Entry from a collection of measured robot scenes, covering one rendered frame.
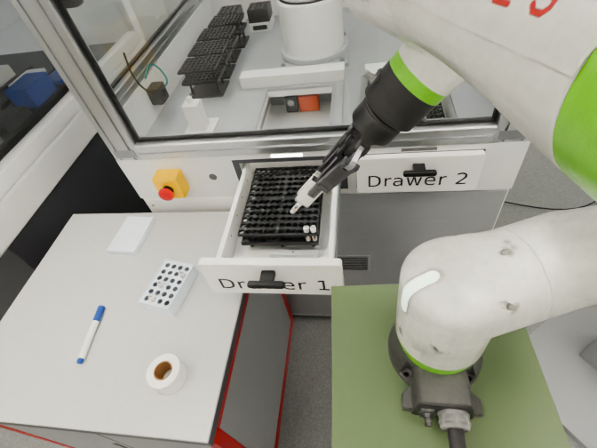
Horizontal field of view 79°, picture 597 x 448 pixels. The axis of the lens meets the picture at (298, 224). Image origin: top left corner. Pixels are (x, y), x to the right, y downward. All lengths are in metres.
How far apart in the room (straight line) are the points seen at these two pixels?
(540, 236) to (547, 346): 1.22
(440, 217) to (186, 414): 0.79
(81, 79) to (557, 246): 0.93
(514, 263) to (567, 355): 1.25
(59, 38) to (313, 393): 1.35
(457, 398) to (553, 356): 1.13
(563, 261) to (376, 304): 0.34
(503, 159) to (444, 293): 0.57
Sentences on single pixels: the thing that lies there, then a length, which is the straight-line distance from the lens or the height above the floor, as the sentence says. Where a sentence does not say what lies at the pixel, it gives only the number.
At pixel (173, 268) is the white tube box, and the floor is 0.78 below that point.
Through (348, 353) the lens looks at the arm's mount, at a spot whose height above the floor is 0.86.
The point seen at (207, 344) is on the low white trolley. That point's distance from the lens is 0.86.
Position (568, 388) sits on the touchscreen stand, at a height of 0.04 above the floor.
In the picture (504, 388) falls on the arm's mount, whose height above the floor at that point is 0.86.
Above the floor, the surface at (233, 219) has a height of 0.89.
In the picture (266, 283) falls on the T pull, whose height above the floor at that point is 0.91.
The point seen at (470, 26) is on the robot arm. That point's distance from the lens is 0.27.
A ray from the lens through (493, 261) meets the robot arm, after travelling 0.49.
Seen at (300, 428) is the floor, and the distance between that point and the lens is 1.54.
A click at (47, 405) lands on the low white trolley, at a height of 0.76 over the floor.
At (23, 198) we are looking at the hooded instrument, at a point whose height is 0.86.
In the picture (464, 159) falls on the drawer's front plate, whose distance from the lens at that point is 0.92.
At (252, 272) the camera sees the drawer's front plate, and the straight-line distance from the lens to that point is 0.74.
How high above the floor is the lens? 1.49
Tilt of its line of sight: 48 degrees down
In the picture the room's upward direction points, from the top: 12 degrees counter-clockwise
